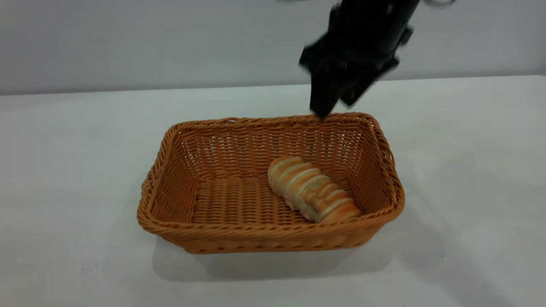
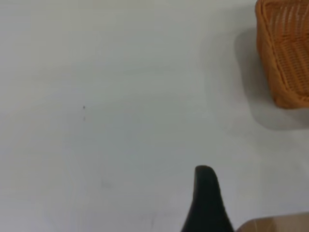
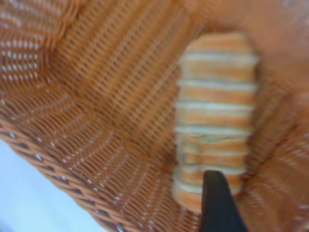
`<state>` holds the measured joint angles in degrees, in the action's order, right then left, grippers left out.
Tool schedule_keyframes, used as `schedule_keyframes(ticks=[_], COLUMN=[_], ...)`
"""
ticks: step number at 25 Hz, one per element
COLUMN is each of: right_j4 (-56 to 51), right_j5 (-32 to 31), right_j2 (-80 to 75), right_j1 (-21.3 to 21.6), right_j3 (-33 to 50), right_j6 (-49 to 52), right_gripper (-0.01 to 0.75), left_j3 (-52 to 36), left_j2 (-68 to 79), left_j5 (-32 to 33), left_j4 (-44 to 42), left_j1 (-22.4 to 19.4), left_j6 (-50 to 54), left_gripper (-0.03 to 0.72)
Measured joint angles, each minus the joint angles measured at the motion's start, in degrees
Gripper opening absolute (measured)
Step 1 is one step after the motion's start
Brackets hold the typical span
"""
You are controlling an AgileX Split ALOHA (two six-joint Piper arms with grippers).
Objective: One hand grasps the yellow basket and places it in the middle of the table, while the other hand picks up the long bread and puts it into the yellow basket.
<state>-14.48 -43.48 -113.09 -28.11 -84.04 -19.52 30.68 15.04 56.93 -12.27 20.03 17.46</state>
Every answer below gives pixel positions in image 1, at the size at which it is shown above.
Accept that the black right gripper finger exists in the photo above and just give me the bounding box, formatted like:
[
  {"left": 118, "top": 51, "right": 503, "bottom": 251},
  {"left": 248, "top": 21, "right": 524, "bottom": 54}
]
[
  {"left": 310, "top": 68, "right": 343, "bottom": 119},
  {"left": 341, "top": 63, "right": 399, "bottom": 107}
]

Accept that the orange-brown woven wicker basket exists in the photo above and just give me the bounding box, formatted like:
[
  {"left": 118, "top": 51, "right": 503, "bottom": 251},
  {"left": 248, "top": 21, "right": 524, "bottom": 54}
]
[{"left": 136, "top": 112, "right": 405, "bottom": 255}]

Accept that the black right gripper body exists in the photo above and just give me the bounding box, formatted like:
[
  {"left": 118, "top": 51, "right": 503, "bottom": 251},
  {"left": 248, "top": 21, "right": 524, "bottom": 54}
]
[{"left": 299, "top": 0, "right": 421, "bottom": 75}]

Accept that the long ridged bread roll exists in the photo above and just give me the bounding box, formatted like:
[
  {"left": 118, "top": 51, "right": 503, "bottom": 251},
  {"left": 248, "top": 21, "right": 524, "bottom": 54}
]
[{"left": 267, "top": 156, "right": 363, "bottom": 223}]

